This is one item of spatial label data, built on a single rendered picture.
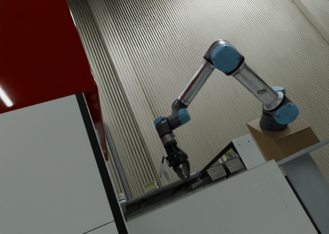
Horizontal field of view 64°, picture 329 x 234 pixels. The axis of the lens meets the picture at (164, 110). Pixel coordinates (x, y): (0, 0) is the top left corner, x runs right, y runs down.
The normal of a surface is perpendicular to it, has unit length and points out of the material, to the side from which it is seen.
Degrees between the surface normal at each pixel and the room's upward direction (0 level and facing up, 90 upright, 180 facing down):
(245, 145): 90
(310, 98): 90
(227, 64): 126
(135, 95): 90
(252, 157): 90
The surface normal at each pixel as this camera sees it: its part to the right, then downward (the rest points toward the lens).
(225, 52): -0.13, 0.35
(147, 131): 0.13, -0.45
